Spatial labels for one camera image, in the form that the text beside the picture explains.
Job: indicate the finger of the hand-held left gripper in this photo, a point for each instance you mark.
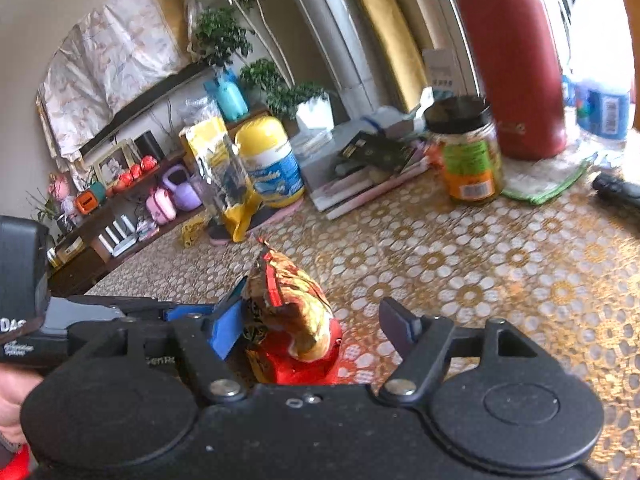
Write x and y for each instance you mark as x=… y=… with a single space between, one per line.
x=190 y=311

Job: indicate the green indoor tree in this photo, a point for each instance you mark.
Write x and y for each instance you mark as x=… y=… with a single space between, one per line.
x=220 y=30

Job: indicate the photo frame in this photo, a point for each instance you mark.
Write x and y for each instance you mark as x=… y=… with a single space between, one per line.
x=112 y=162

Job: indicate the white router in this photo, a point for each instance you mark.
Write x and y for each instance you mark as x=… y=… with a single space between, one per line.
x=117 y=235

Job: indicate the yellow plastic toy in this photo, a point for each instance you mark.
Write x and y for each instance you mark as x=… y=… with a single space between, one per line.
x=193 y=231

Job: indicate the wooden television cabinet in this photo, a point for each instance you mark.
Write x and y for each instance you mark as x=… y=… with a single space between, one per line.
x=90 y=270

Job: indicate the white bottle with yellow lid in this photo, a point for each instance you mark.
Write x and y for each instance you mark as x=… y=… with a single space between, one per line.
x=272 y=165

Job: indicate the flat black packet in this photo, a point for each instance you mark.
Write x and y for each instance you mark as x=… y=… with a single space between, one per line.
x=375 y=152

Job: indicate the grey standing air conditioner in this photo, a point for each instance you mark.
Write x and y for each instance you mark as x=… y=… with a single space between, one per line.
x=330 y=25

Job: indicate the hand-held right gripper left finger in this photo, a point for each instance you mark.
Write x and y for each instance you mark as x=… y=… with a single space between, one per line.
x=227 y=327

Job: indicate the pink plush toy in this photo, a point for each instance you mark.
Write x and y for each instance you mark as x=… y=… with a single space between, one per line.
x=60 y=189

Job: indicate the small cardboard box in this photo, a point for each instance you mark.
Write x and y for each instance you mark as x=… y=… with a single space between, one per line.
x=70 y=249

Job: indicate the person's left hand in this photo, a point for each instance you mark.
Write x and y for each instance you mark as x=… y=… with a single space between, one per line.
x=12 y=400

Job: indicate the glass jar with black lid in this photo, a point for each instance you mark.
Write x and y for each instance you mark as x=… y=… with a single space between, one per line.
x=470 y=160

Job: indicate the black television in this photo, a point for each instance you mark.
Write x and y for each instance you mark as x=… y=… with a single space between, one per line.
x=145 y=102

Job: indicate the stack of books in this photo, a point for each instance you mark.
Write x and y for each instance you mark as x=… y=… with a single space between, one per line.
x=350 y=187

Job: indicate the purple kettlebell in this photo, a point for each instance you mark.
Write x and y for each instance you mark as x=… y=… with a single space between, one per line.
x=181 y=192

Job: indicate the white plant pot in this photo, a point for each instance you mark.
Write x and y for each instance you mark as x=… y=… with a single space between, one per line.
x=315 y=114

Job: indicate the white paper tag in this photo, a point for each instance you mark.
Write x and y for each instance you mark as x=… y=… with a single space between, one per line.
x=440 y=67

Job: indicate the plant in striped vase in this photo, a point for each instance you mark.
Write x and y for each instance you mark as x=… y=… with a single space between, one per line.
x=50 y=212

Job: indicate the floral cloth cover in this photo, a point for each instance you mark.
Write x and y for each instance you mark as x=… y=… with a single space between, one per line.
x=110 y=55

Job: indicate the red apple ornament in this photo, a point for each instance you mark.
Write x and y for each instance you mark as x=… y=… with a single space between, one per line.
x=111 y=190
x=148 y=163
x=123 y=179
x=135 y=170

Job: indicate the orange box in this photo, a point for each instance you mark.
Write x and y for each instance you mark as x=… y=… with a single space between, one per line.
x=88 y=203

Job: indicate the yellow curtain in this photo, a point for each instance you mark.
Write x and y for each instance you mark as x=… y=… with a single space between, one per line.
x=385 y=35

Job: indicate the red thermos bottle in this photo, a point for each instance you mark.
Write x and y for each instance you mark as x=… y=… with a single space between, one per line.
x=510 y=60

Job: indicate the clear plastic water bottle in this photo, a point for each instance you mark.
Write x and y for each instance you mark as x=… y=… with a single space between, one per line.
x=605 y=95

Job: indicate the teal spray bottle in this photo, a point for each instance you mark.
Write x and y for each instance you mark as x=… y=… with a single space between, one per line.
x=230 y=97

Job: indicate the yellow red snack packet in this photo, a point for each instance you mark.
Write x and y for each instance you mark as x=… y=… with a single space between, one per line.
x=295 y=310

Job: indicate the stack of magazines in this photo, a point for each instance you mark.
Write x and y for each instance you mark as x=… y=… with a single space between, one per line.
x=147 y=229

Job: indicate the green cloth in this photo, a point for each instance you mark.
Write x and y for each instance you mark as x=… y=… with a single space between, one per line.
x=545 y=185

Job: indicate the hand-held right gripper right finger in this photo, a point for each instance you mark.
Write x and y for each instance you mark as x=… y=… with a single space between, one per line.
x=400 y=322

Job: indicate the black speaker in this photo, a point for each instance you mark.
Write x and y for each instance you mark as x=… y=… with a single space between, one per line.
x=148 y=146

